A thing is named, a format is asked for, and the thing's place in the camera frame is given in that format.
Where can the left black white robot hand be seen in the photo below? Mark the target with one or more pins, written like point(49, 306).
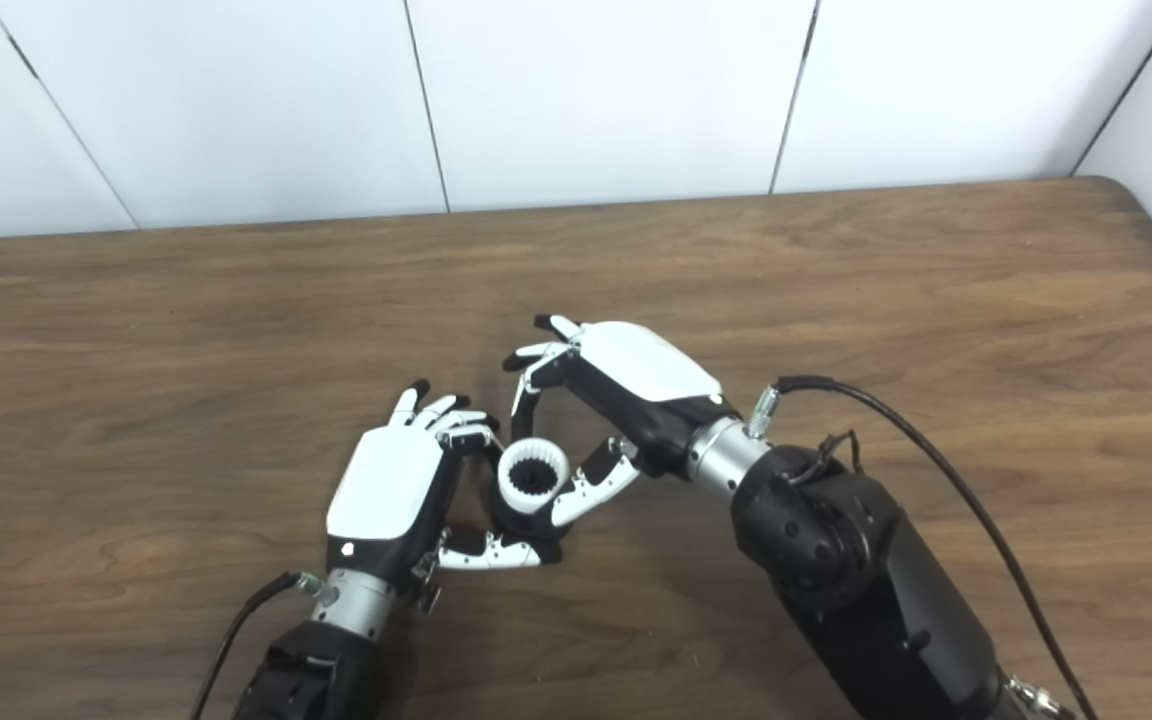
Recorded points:
point(386, 485)

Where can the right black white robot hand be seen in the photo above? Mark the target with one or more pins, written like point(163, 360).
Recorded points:
point(646, 370)

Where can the round black gear part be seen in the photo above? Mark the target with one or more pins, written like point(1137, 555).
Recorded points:
point(516, 525)

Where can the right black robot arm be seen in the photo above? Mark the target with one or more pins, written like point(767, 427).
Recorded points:
point(856, 580)

